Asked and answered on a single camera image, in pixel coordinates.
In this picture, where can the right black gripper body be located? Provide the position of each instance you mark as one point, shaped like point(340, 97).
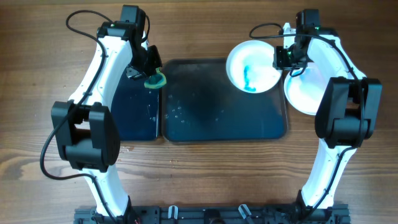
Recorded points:
point(280, 58)

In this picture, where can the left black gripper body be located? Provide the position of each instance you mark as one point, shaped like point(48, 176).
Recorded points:
point(144, 64)

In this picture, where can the green yellow sponge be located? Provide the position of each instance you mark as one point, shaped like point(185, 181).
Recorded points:
point(156, 81)

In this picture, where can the white plate stained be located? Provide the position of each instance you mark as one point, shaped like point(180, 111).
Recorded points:
point(249, 67)
point(305, 92)

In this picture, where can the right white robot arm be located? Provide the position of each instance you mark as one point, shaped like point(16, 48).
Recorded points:
point(346, 114)

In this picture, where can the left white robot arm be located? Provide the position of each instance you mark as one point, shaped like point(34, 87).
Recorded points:
point(83, 127)

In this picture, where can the small black water tray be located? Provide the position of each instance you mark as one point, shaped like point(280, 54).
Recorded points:
point(135, 110)

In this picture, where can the large black tray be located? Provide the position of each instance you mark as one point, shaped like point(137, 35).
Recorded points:
point(199, 103)

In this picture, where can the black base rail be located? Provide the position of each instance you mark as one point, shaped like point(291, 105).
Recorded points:
point(280, 213)

